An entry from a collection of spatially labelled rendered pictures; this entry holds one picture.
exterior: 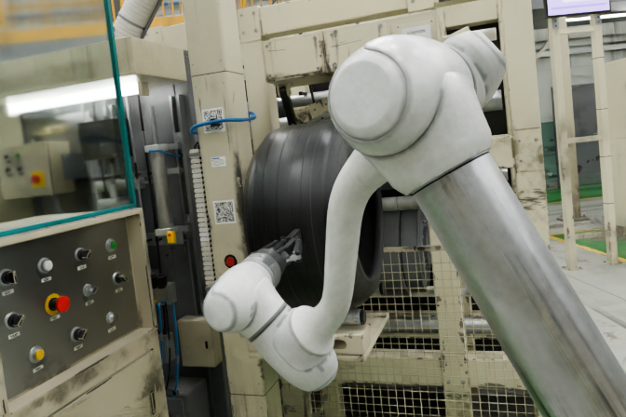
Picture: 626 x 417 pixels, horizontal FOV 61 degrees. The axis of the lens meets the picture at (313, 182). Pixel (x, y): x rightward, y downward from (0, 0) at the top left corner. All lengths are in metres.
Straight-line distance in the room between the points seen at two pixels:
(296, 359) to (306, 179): 0.53
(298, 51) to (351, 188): 1.08
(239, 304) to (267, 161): 0.57
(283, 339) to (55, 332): 0.68
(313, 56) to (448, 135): 1.31
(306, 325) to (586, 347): 0.53
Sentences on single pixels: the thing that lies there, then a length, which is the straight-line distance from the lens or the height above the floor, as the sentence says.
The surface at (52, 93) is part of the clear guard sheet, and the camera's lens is 1.51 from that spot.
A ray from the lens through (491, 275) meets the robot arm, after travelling 0.60.
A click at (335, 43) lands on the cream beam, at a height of 1.73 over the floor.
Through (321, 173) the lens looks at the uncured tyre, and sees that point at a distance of 1.39.
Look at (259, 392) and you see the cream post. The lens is 1.83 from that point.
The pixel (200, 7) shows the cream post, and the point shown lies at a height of 1.86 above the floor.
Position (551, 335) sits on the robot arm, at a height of 1.17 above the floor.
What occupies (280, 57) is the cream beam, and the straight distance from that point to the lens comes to 1.89.
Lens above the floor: 1.39
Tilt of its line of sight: 4 degrees down
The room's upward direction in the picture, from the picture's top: 6 degrees counter-clockwise
